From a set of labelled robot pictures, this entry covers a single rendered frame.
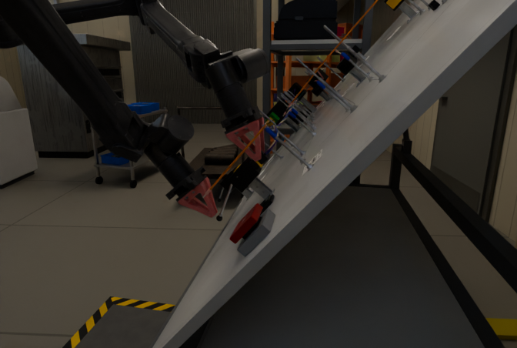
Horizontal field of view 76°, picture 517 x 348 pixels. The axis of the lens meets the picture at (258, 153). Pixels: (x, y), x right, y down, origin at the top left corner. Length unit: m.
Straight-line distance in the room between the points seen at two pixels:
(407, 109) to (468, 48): 0.08
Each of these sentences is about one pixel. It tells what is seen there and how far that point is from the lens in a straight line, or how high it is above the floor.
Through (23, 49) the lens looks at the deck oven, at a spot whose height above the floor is 1.63.
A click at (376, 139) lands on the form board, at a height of 1.24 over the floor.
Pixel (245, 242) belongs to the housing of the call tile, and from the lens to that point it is 0.48.
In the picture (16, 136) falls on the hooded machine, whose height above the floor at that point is 0.55.
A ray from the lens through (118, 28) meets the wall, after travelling 9.45.
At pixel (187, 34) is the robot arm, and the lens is 0.82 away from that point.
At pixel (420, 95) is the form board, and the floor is 1.29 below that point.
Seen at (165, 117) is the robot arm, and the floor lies 1.23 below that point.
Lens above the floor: 1.32
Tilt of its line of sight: 14 degrees down
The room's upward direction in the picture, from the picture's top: straight up
